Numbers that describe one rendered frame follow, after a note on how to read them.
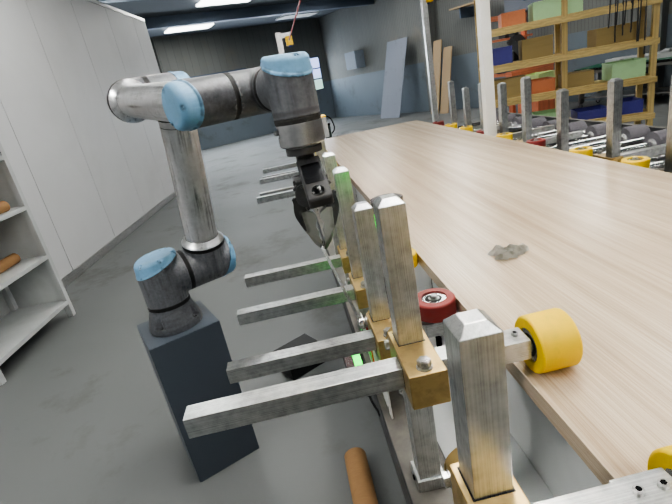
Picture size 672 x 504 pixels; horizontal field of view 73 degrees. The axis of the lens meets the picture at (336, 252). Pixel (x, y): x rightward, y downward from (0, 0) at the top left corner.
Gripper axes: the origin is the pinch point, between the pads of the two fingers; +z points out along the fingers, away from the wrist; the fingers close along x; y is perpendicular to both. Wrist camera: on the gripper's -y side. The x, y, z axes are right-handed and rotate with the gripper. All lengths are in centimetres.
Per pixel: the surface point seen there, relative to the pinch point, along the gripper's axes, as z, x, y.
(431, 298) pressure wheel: 10.7, -17.4, -13.0
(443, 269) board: 11.4, -24.3, -0.5
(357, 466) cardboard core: 94, 3, 32
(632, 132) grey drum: 18, -158, 113
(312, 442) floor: 101, 19, 57
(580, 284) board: 11.3, -43.3, -19.0
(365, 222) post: -6.0, -7.8, -10.3
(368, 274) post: 4.1, -6.7, -10.3
